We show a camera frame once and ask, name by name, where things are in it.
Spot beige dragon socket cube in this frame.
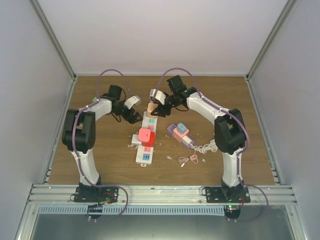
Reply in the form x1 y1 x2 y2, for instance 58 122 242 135
146 102 158 119

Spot pink charger plug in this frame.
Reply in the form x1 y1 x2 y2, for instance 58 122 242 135
138 128 151 142

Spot white charger plug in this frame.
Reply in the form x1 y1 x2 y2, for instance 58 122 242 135
131 134 142 146

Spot red socket cube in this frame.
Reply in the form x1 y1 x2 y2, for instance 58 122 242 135
142 131 155 148

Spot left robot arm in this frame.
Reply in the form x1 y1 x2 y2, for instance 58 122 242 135
61 85 143 202

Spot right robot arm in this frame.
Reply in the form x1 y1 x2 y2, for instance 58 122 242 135
149 75 250 203

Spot pink adapter with blue plug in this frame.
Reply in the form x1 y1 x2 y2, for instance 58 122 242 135
172 122 189 143

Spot purple adapter cube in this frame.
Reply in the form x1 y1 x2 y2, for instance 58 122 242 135
167 123 177 136

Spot white usb charger block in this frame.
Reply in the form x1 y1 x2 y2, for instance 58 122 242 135
181 135 194 149

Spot white power strip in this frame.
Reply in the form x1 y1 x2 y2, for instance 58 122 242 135
131 111 158 167

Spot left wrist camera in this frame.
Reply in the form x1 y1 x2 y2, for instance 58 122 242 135
124 95 141 110

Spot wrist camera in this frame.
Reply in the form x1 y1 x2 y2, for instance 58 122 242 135
149 88 167 105
124 95 141 110

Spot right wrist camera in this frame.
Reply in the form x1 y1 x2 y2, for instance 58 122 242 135
149 88 167 105

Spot pink usb cable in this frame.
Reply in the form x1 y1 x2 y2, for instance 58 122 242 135
178 154 200 168

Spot white bundled cable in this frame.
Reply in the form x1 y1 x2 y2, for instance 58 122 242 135
191 139 219 154

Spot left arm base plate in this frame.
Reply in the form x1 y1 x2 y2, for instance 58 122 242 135
69 184 119 204

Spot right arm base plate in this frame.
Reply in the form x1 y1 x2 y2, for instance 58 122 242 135
200 185 251 204

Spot aluminium rail frame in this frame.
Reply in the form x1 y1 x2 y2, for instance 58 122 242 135
15 0 320 240

